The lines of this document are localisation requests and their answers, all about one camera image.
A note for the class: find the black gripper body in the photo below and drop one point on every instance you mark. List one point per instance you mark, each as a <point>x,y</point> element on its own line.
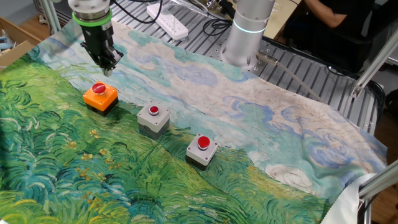
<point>99,42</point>

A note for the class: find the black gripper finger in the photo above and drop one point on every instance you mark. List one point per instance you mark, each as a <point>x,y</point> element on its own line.
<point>94,59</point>
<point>113,60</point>

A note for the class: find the orange box red mushroom button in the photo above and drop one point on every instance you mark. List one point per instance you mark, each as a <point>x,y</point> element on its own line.
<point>102,101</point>

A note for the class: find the grey box small red button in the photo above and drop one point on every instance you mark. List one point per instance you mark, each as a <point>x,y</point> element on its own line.
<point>152,123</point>

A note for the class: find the white black-based box red button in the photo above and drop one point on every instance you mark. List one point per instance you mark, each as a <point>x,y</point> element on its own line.
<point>199,155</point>

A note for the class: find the person forearm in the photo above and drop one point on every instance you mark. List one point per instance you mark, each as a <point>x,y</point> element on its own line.
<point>326,17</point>

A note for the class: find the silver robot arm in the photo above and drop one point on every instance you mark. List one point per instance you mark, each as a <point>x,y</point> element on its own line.
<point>245,43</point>

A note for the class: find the white power strip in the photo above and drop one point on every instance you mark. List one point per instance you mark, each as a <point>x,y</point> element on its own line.
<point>172,28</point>

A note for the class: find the cardboard box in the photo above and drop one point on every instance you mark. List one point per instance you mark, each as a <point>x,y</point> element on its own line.
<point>15,53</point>

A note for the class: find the black plug block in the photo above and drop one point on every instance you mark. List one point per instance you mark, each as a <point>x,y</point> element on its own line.
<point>227,7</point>

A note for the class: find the painted landscape tablecloth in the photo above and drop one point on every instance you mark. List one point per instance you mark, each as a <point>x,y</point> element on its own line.
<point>248,124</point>

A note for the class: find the beige wooden board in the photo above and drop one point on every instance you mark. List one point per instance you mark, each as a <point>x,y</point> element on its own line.
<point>280,18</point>

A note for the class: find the black office chair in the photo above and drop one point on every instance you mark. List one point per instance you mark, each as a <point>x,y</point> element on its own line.
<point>342,53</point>

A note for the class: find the person black shirt torso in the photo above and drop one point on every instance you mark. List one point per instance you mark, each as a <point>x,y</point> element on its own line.
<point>354,12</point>

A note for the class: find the aluminium frame post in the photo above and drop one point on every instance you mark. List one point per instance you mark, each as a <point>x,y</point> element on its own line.
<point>51,15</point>

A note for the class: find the slanted aluminium frame profile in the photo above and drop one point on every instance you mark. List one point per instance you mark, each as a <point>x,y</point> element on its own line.
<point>370,71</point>

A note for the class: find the aluminium frame profile with post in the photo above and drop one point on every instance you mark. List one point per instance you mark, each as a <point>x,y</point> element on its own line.
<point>379,182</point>

